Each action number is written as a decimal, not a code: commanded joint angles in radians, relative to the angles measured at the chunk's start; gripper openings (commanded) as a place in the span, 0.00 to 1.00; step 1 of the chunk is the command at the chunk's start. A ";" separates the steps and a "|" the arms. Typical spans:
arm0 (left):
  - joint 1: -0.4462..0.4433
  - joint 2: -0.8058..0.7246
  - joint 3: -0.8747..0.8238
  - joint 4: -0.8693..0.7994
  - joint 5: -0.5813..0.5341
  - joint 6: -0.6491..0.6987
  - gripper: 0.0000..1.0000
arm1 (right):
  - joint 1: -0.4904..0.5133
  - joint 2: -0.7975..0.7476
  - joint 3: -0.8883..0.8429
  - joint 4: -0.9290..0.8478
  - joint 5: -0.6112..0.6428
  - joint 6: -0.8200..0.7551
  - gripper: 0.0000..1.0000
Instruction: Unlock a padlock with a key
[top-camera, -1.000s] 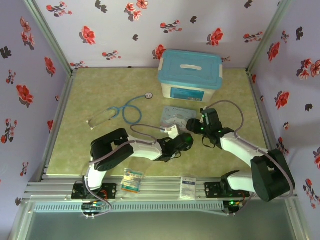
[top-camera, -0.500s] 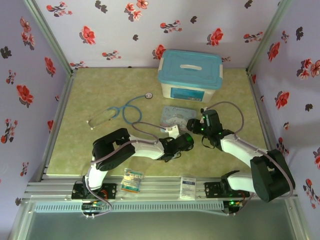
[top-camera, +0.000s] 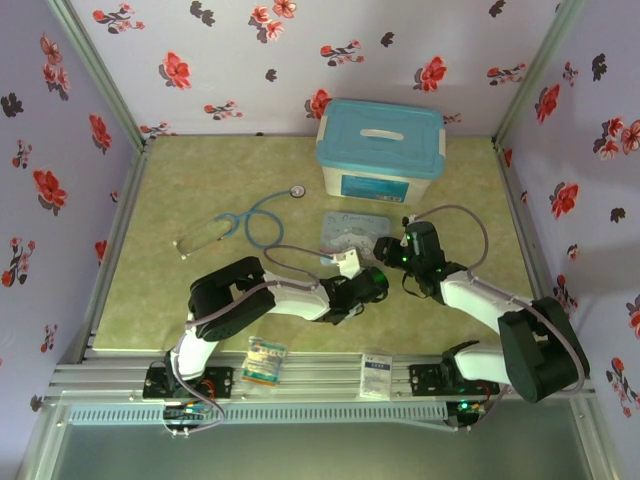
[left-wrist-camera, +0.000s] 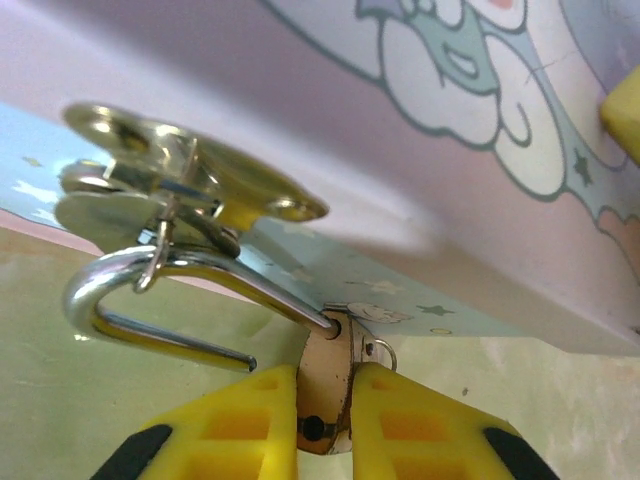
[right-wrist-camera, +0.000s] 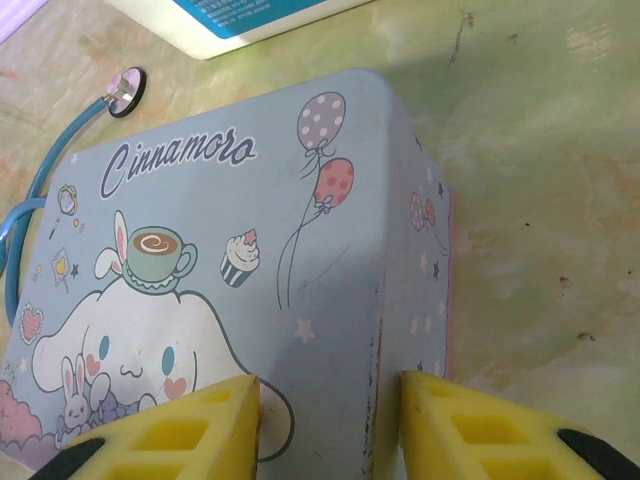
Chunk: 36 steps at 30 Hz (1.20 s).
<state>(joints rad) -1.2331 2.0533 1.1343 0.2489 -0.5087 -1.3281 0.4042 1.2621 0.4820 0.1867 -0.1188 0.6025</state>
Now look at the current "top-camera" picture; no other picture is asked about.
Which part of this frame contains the cartoon print tin box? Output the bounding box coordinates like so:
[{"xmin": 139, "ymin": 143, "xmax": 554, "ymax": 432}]
[{"xmin": 317, "ymin": 209, "xmax": 394, "ymax": 262}]

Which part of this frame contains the white plastic packet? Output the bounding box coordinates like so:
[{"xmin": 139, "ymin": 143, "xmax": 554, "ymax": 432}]
[{"xmin": 359, "ymin": 352, "xmax": 394, "ymax": 401}]

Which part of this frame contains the blue stethoscope with metal tubes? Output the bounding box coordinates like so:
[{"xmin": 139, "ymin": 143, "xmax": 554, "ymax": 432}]
[{"xmin": 172, "ymin": 184, "xmax": 307, "ymax": 261}]

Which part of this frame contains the colourful plastic packet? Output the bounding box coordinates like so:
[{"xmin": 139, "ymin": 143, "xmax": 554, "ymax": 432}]
[{"xmin": 242, "ymin": 335, "xmax": 289, "ymax": 387}]

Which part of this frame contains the white storage box blue lid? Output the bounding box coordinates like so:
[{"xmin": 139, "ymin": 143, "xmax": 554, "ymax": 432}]
[{"xmin": 314, "ymin": 98, "xmax": 447, "ymax": 206}]

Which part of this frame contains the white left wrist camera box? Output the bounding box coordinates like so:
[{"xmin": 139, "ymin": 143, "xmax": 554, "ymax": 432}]
[{"xmin": 330, "ymin": 247, "xmax": 364, "ymax": 279}]

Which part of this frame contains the grey right arm cable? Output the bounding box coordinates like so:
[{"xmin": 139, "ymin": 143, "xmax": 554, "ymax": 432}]
[{"xmin": 409, "ymin": 203, "xmax": 589, "ymax": 434}]

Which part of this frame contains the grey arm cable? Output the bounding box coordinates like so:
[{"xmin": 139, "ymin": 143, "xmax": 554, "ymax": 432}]
[
  {"xmin": 409, "ymin": 203, "xmax": 589, "ymax": 434},
  {"xmin": 162, "ymin": 244, "xmax": 346, "ymax": 439}
]

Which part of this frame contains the grey left arm cable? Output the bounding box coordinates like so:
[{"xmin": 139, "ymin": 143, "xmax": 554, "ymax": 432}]
[{"xmin": 162, "ymin": 244, "xmax": 346, "ymax": 439}]

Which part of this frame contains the aluminium front rail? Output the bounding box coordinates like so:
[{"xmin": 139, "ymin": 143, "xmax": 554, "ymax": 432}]
[{"xmin": 49, "ymin": 349, "xmax": 596, "ymax": 402}]

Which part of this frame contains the aluminium side rail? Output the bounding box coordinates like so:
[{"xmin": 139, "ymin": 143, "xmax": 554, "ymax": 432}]
[
  {"xmin": 492, "ymin": 137, "xmax": 574, "ymax": 359},
  {"xmin": 79, "ymin": 137, "xmax": 151, "ymax": 364}
]

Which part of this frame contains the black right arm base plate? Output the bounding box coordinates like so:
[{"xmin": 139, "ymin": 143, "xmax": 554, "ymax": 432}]
[{"xmin": 408, "ymin": 363, "xmax": 481, "ymax": 401}]

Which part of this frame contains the grey slotted cable duct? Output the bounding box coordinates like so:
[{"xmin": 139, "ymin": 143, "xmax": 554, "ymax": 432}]
[{"xmin": 67, "ymin": 402, "xmax": 449, "ymax": 427}]

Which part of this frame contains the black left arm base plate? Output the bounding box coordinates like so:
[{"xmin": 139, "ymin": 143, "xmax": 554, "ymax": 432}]
[{"xmin": 143, "ymin": 364, "xmax": 235, "ymax": 400}]

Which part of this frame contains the aluminium frame corner post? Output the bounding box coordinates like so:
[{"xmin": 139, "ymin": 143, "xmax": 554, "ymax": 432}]
[
  {"xmin": 44, "ymin": 0, "xmax": 154, "ymax": 149},
  {"xmin": 492, "ymin": 0, "xmax": 589, "ymax": 146}
]

